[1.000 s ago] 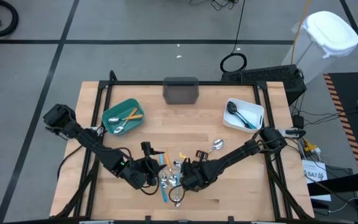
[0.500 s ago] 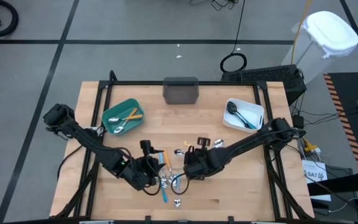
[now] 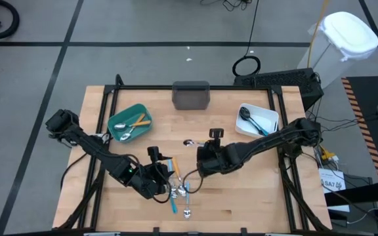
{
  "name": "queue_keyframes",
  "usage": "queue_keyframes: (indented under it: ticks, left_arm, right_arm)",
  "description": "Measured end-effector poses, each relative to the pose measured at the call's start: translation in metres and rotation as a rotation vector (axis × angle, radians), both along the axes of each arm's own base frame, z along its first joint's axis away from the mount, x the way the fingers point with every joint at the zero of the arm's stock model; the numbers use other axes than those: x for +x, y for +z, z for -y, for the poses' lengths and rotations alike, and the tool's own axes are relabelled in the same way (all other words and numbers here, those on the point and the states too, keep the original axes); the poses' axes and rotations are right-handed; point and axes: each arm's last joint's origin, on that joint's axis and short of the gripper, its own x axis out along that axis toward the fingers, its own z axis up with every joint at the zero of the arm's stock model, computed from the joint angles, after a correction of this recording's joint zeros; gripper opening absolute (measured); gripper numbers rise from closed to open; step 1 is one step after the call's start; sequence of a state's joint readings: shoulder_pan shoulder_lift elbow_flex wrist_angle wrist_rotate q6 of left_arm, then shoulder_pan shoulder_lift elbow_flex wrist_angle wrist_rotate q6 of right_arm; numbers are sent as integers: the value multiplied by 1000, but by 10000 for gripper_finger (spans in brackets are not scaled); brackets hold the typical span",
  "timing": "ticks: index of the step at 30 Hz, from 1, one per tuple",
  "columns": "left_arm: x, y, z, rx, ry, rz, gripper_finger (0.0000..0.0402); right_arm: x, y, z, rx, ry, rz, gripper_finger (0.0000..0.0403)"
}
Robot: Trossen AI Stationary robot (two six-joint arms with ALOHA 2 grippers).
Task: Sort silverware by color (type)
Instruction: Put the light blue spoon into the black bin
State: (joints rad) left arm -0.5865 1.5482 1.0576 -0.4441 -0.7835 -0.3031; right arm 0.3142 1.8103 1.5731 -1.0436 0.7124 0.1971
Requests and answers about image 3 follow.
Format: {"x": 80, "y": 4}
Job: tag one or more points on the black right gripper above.
{"x": 215, "y": 162}

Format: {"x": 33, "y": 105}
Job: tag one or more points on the yellow connectors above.
{"x": 326, "y": 154}

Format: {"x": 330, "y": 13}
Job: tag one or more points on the white plastic bin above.
{"x": 269, "y": 118}

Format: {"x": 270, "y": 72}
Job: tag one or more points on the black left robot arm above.
{"x": 94, "y": 147}

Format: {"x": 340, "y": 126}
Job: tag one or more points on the hazard striped black mat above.
{"x": 369, "y": 98}

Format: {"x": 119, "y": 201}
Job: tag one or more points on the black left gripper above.
{"x": 149, "y": 183}

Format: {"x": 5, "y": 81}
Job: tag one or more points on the white lidded trash bin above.
{"x": 349, "y": 34}

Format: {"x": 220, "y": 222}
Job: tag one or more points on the grey translucent plastic bin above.
{"x": 190, "y": 98}

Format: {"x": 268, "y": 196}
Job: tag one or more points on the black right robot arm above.
{"x": 274, "y": 141}

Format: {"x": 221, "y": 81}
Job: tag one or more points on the teal plastic bin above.
{"x": 144, "y": 113}

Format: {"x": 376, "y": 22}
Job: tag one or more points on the black beam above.
{"x": 366, "y": 194}

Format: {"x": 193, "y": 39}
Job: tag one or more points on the white paper sign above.
{"x": 333, "y": 183}

